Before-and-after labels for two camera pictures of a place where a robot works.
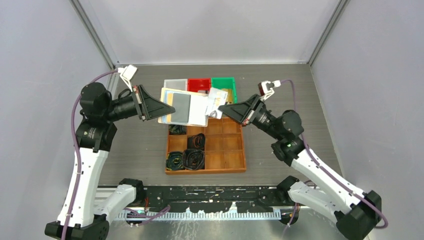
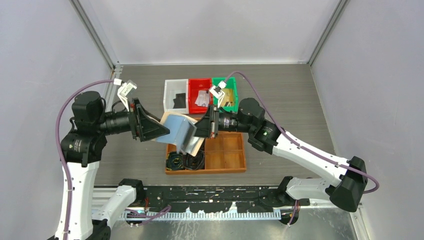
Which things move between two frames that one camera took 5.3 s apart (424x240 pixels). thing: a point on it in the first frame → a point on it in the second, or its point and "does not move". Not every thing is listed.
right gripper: x=245 y=111 → x=206 y=127
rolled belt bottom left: x=174 y=161 does not move
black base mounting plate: x=210 y=199 does not move
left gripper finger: x=151 y=108 → x=149 y=126
